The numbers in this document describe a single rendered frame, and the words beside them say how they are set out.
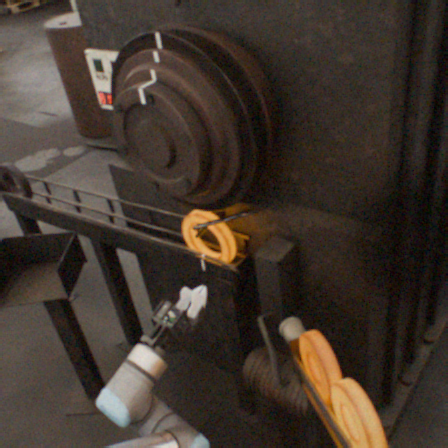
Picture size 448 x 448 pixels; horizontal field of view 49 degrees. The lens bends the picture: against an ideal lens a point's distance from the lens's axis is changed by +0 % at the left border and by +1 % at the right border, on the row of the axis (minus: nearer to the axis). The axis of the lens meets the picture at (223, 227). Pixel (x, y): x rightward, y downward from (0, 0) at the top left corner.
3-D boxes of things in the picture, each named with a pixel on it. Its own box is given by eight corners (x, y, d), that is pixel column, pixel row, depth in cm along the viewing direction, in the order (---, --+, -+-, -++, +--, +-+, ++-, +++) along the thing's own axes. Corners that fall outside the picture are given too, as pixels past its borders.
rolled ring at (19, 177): (14, 168, 199) (21, 164, 201) (-9, 162, 211) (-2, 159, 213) (32, 207, 209) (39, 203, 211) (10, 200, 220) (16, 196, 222)
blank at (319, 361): (309, 316, 112) (295, 320, 112) (342, 361, 99) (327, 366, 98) (314, 365, 120) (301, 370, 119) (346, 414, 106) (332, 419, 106)
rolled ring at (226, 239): (225, 224, 134) (232, 218, 136) (176, 207, 145) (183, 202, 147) (233, 275, 145) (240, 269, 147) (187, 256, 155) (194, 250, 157)
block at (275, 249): (280, 295, 150) (274, 232, 136) (303, 304, 145) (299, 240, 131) (260, 318, 143) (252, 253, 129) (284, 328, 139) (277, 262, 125)
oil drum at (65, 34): (113, 106, 468) (85, 5, 417) (158, 115, 435) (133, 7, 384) (63, 132, 432) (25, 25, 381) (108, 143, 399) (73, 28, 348)
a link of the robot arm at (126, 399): (106, 415, 118) (84, 400, 111) (138, 370, 123) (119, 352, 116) (132, 435, 113) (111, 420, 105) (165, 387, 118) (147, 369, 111)
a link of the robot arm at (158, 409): (160, 454, 121) (138, 437, 112) (131, 427, 128) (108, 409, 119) (185, 421, 124) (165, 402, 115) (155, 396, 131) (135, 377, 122)
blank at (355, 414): (342, 361, 99) (327, 366, 98) (387, 421, 86) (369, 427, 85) (346, 414, 106) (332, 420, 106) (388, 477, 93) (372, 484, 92)
